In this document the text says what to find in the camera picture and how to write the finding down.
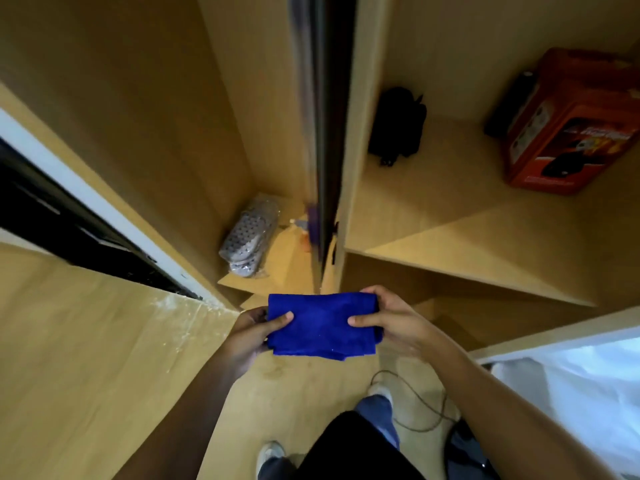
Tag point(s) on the black pouch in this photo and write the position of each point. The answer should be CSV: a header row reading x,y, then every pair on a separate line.
x,y
397,127

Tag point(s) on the person's black shirt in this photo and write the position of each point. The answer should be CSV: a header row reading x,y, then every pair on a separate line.
x,y
360,449

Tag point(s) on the person's right hand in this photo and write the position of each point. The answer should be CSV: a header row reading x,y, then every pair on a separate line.
x,y
405,324

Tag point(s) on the wooden wardrobe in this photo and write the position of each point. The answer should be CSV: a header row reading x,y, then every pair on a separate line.
x,y
475,219

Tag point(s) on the orange spray bottle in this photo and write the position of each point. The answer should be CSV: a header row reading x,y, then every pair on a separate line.
x,y
303,234

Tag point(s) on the tall framed mirror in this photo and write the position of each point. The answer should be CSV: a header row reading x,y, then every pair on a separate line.
x,y
320,119

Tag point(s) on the small black object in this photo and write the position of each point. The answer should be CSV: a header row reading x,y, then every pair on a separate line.
x,y
507,107

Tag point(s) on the person's left forearm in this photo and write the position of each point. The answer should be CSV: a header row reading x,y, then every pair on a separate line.
x,y
180,424

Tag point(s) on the red box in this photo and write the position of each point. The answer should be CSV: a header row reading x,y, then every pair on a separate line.
x,y
565,129

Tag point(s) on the person's white shoe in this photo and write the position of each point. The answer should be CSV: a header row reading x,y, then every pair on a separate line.
x,y
382,392
270,454

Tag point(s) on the black standing fan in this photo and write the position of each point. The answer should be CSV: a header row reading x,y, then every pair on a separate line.
x,y
465,452

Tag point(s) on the grey dotted slipper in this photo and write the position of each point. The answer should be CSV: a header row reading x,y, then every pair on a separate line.
x,y
247,267
247,234

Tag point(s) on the white bed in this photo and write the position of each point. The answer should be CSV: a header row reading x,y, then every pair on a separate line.
x,y
575,394

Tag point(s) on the blue cloth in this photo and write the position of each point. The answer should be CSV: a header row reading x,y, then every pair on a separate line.
x,y
320,329

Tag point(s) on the person's right forearm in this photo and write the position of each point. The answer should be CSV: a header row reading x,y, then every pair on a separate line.
x,y
525,419

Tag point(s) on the person's left hand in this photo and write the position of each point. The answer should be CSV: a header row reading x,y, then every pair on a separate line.
x,y
250,337

